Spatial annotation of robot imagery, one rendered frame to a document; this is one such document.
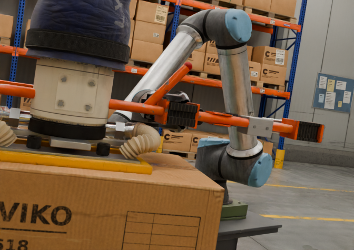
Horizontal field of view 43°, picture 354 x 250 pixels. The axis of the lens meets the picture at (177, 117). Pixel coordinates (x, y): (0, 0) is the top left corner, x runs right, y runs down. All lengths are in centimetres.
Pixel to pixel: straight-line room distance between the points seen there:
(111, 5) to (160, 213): 43
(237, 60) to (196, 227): 89
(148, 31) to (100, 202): 767
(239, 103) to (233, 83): 9
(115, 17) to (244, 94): 88
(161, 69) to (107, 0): 66
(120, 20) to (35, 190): 39
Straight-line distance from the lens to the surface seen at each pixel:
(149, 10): 852
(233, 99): 174
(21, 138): 110
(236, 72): 170
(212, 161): 195
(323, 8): 1192
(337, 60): 1213
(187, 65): 109
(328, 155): 1205
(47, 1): 98
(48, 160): 91
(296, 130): 119
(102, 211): 88
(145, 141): 96
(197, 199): 91
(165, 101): 105
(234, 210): 201
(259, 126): 115
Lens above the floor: 126
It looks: 3 degrees down
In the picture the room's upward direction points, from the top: 9 degrees clockwise
